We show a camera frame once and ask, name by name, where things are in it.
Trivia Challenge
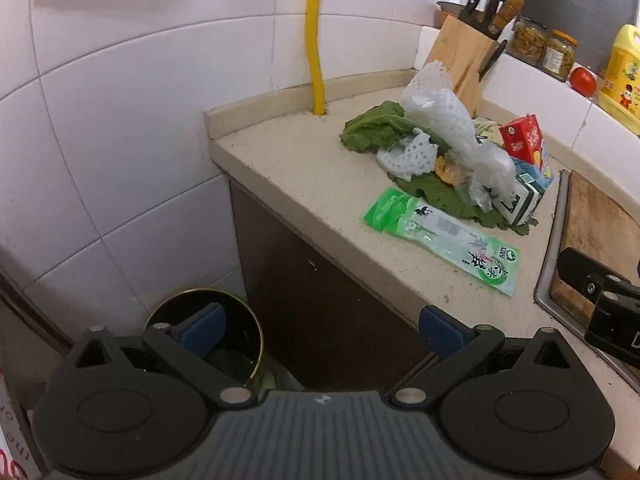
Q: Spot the yellow pipe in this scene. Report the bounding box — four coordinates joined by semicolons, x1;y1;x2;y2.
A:
306;0;329;115

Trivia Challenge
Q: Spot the yellow oil bottle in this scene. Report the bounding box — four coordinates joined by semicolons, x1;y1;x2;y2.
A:
597;24;640;136

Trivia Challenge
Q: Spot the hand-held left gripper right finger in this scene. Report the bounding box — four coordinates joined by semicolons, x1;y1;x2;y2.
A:
391;304;592;409

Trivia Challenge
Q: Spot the wooden cutting board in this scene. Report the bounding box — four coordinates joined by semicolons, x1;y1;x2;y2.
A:
549;170;640;328

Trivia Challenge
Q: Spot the large white foam net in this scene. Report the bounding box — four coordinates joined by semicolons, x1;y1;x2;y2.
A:
410;60;482;161

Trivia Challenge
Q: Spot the wooden-handled knife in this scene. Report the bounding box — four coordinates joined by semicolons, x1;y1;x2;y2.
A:
492;0;526;37

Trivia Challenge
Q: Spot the dark window pane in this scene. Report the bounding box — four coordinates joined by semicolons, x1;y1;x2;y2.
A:
522;0;640;76

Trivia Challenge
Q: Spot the brown cabinet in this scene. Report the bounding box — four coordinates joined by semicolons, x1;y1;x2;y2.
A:
229;180;436;393

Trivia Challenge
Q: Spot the dark green vegetable leaf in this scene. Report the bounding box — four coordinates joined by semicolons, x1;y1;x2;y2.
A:
395;170;540;236
340;101;417;153

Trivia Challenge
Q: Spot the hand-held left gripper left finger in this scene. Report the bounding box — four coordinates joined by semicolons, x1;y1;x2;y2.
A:
59;303;254;409

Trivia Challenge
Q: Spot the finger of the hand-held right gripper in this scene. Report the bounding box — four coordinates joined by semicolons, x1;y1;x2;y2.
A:
556;246;633;307

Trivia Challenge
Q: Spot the red tomato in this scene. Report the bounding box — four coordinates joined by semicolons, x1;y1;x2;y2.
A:
569;66;598;97

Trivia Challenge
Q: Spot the wooden knife block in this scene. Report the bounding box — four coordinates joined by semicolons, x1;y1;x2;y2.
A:
424;14;507;120

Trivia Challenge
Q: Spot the red drink carton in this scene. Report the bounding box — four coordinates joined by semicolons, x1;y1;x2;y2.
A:
499;114;547;167

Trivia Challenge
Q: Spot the glass jar of pickles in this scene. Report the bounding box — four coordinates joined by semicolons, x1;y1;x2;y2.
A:
542;30;579;82
509;16;549;66

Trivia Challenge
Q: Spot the dark green milk carton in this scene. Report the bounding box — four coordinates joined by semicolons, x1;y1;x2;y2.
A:
492;157;555;226

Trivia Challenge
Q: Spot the orange bowl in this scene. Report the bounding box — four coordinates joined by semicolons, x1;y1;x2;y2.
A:
436;1;470;28

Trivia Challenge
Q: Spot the black gold-rimmed trash bin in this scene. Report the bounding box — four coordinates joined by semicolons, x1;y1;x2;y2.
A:
144;288;266;396

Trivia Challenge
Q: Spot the green snack packet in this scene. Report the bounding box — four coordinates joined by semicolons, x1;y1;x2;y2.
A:
362;187;521;297

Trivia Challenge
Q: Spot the small white foam net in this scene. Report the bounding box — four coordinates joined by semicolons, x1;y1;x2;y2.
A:
376;130;441;183

